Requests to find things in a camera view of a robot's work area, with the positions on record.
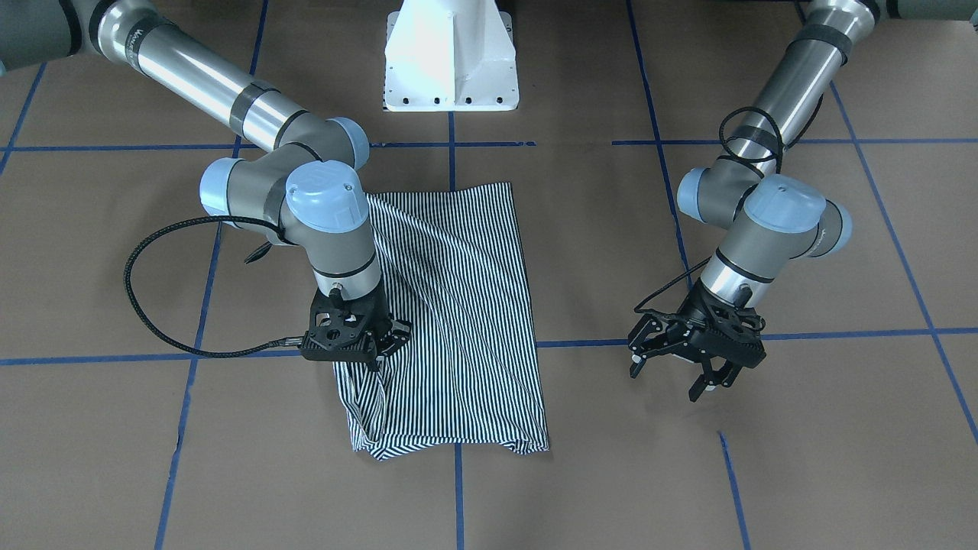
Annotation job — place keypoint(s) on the blue white striped shirt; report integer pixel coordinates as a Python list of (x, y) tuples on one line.
[(452, 265)]

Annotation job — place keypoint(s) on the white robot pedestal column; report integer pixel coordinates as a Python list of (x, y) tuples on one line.
[(451, 56)]

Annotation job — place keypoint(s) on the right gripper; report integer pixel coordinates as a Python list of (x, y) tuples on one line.
[(396, 333)]

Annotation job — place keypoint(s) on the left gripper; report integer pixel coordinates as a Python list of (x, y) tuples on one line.
[(690, 315)]

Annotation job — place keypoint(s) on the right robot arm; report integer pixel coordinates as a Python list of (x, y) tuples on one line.
[(304, 191)]

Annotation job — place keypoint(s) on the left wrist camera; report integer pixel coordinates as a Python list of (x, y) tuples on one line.
[(731, 334)]

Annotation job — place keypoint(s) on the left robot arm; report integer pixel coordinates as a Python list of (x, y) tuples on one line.
[(768, 218)]

